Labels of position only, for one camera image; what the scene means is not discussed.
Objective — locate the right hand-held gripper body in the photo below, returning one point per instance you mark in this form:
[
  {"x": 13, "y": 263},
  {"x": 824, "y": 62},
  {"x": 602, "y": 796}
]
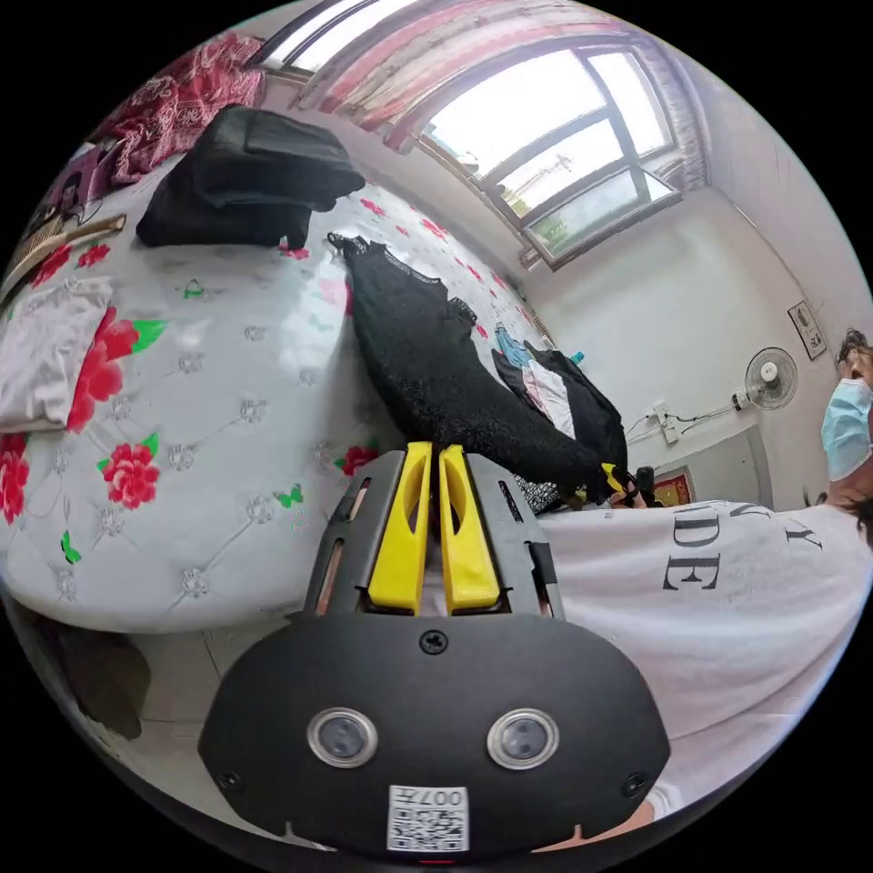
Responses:
[{"x": 644, "y": 485}]

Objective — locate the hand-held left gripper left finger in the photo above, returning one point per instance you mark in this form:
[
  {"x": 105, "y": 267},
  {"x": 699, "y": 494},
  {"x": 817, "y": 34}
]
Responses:
[{"x": 397, "y": 539}]

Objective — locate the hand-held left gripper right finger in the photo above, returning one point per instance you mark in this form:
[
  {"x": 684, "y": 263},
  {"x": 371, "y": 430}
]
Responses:
[{"x": 469, "y": 545}]

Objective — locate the black lace skirt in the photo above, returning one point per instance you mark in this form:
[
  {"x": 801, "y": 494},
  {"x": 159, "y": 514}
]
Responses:
[{"x": 436, "y": 368}]

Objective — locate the red framed picture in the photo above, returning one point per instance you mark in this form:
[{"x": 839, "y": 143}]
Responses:
[{"x": 675, "y": 487}]

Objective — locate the pile of mixed clothes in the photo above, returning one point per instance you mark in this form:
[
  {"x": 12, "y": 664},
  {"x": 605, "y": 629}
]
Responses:
[{"x": 552, "y": 389}]

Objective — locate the person's body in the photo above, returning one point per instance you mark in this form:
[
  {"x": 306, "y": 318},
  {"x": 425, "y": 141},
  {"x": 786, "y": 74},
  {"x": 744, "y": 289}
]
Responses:
[{"x": 716, "y": 648}]

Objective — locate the bed with flowered quilt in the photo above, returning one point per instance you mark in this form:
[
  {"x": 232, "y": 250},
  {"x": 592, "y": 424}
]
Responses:
[{"x": 204, "y": 409}]

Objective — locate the window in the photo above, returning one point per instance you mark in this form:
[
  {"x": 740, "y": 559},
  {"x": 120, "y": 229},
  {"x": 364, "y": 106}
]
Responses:
[{"x": 545, "y": 136}]

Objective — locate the pile of black clothes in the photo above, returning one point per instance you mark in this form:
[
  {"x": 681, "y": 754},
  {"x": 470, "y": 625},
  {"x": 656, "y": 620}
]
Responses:
[{"x": 245, "y": 184}]

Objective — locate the white folded garment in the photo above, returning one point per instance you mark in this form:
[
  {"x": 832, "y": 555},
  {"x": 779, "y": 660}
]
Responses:
[{"x": 44, "y": 348}]

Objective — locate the pink striped curtain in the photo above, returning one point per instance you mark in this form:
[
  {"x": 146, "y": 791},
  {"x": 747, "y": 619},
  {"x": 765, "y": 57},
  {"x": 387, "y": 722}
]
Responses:
[{"x": 409, "y": 65}]

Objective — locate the red patterned blanket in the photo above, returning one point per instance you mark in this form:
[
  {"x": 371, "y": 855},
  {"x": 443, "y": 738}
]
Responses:
[{"x": 184, "y": 102}]

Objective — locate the white wall socket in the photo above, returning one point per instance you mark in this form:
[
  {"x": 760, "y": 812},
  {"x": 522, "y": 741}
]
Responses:
[{"x": 665, "y": 421}]

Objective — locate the white wall fan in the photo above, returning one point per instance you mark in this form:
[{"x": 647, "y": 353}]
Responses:
[{"x": 771, "y": 378}]

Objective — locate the framed wall picture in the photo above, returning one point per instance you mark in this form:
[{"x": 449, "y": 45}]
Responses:
[{"x": 807, "y": 330}]

